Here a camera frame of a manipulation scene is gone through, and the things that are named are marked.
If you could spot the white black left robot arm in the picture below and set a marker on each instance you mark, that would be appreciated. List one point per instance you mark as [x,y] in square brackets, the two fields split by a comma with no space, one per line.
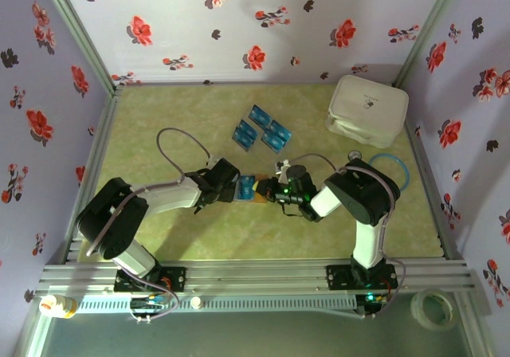
[171,197]

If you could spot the small white round knob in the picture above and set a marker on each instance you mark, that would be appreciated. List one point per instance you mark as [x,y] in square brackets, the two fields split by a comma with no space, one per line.
[195,302]

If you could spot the blue tube stethoscope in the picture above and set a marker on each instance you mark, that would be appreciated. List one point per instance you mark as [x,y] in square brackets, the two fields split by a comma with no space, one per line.
[404,173]

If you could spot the white fabric zipper pouch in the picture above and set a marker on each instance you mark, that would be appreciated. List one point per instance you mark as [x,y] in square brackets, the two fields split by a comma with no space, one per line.
[366,106]

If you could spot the small circuit board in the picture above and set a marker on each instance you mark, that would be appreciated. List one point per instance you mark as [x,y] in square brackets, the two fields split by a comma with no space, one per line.
[149,304]
[370,298]

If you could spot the clear tape roll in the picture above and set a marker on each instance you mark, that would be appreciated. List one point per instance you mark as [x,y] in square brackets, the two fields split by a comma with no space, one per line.
[416,309]

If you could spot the white bottle yellow cap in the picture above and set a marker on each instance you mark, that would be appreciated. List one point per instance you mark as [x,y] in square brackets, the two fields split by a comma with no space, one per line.
[57,306]

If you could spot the long aluminium frame rail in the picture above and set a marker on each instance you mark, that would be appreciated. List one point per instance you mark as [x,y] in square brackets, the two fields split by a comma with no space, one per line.
[255,277]

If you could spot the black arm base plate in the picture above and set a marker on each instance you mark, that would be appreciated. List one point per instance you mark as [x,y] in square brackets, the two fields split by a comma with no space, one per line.
[175,279]
[338,277]

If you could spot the thin aluminium rail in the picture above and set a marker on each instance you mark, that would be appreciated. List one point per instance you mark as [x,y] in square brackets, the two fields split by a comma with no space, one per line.
[239,83]

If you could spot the aluminium side rail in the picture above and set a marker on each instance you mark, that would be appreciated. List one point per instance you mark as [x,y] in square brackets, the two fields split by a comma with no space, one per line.
[442,221]
[101,134]

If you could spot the aluminium frame post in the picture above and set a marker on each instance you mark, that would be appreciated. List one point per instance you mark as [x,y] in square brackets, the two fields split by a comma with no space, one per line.
[80,30]
[426,30]

